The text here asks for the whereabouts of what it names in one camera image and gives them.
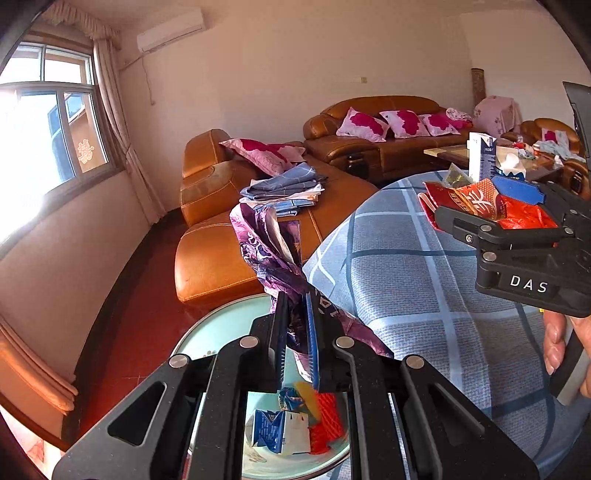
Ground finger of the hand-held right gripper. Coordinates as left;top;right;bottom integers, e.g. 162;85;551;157
434;206;578;252
492;175;591;224

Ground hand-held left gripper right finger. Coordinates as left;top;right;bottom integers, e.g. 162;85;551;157
305;292;540;480

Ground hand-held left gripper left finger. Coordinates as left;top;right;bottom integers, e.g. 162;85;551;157
52;291;289;480

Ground red plastic bag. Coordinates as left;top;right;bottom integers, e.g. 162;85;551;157
496;194;559;230

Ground red printed snack packet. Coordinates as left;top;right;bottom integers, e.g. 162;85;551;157
418;178;509;229

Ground yellow cardboard piece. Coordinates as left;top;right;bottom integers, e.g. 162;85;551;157
295;382;322;420

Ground mint green giraffe trash bin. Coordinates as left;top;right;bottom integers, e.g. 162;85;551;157
168;295;352;478

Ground crushed white blue carton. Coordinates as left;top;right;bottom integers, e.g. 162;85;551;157
252;408;311;455

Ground red foam mesh net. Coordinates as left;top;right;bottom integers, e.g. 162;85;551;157
308;392;348;455

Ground purple foil wrapper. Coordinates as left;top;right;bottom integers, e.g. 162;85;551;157
230;203;394;384

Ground person's right hand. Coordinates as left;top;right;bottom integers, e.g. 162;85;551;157
542;309;573;376

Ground small blue carton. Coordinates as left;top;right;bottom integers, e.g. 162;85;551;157
494;150;527;181

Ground tall white blue carton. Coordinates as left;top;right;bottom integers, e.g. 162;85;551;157
466;131;498;182

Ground light blue clothes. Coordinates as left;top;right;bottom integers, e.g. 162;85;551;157
538;131;578;160

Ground orange leather armchair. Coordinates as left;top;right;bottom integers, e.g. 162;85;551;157
501;117;591;185

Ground clear gold packet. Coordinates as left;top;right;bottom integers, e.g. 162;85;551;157
443;166;472;188

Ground glass top coffee table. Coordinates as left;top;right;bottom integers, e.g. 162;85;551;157
424;144;564;181

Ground pink cloth cover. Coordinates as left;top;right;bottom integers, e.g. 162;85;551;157
473;95;518;134

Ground pink floral blanket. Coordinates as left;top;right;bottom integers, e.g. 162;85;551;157
445;107;474;130

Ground blue plaid tablecloth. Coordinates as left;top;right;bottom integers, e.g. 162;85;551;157
302;171;591;480

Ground rolled standing mat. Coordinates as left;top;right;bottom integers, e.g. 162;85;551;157
471;68;485;112

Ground orange leather chaise sofa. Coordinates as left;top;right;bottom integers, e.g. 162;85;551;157
174;129;379;309

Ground orange leather three-seat sofa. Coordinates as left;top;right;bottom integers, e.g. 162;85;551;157
302;95;476;178

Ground folded blue plaid bedding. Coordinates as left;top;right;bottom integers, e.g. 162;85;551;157
239;161;326;217

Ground long pink floral pillow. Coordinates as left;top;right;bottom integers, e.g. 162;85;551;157
219;137;308;176

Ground orange curtain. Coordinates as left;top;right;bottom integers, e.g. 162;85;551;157
0;316;79;414

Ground beige curtain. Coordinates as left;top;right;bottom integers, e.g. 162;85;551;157
92;39;167;224

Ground air conditioner pipe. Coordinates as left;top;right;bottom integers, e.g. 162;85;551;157
119;51;155;104

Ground sliding window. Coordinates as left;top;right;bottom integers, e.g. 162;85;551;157
0;41;116;259

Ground white air conditioner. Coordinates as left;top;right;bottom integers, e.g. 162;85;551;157
136;8;205;52

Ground beige curtain valance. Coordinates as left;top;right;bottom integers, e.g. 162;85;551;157
41;0;118;40

